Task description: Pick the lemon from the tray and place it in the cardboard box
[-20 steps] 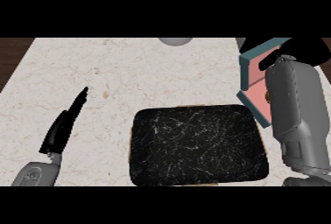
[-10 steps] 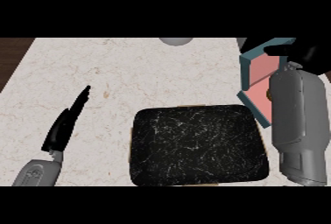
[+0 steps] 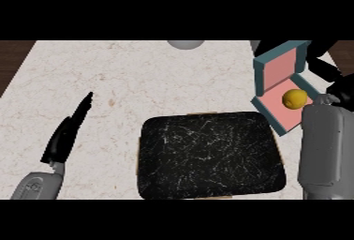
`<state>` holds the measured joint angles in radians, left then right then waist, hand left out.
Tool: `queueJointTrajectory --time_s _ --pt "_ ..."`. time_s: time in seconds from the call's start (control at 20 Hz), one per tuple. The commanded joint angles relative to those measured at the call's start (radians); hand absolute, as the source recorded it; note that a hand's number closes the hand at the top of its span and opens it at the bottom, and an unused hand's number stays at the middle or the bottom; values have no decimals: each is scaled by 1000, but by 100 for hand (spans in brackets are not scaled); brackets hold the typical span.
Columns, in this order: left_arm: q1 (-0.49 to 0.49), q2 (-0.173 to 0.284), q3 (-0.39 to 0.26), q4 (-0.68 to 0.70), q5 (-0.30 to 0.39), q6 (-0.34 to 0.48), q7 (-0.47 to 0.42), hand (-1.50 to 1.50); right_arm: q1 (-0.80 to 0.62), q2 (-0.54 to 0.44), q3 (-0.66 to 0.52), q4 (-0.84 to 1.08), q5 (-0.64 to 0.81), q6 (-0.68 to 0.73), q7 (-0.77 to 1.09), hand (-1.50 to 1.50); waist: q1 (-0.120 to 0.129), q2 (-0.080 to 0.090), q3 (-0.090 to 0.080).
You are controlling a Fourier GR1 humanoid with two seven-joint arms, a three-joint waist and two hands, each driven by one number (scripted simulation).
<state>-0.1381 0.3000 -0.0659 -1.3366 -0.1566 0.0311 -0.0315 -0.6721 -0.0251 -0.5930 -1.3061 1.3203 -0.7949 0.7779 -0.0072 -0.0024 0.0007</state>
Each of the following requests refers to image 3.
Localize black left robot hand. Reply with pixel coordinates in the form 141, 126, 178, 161
39, 91, 97, 166

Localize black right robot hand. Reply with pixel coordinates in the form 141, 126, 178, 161
253, 39, 354, 113

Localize yellow lemon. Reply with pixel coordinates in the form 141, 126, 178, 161
281, 88, 310, 111

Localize teal and pink cardboard box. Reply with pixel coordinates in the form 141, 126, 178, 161
251, 39, 322, 138

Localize black speckled tray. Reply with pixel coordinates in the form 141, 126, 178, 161
136, 111, 288, 201

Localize grey round object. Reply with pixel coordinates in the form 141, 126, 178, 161
166, 39, 207, 51

